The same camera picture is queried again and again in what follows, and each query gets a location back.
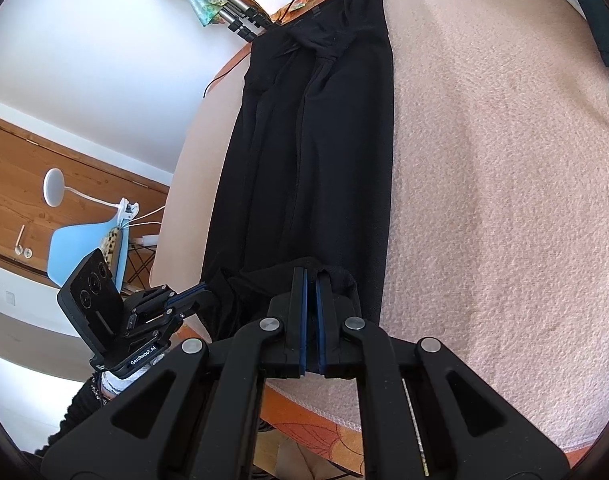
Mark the bed with beige sheet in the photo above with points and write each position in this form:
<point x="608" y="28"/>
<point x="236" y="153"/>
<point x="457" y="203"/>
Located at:
<point x="484" y="210"/>

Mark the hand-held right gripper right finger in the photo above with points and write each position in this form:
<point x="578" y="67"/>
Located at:
<point x="334" y="340"/>

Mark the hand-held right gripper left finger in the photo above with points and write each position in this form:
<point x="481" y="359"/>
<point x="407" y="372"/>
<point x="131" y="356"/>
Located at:
<point x="284" y="340"/>

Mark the person's left forearm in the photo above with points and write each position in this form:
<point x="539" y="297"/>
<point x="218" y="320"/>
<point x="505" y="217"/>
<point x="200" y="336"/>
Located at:
<point x="84" y="405"/>

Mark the white clamp desk lamp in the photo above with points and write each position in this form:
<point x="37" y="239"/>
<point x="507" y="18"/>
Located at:
<point x="53" y="187"/>

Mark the leopard print cloth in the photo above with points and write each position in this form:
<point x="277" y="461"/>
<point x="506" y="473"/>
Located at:
<point x="113" y="245"/>

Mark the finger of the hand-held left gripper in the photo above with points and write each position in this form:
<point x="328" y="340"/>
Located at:
<point x="197" y="290"/>
<point x="194" y="304"/>

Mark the white power adapter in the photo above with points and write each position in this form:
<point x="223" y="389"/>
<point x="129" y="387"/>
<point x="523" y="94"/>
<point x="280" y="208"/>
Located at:
<point x="150" y="241"/>

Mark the light blue chair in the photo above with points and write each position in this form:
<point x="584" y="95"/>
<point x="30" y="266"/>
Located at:
<point x="74" y="245"/>

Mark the dark green folded garment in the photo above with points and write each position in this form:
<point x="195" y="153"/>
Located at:
<point x="599" y="20"/>

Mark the white wall socket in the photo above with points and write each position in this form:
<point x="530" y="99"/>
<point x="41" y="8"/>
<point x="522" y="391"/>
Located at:
<point x="10" y="297"/>

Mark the black t-shirt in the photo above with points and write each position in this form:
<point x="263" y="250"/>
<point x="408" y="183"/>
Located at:
<point x="334" y="160"/>

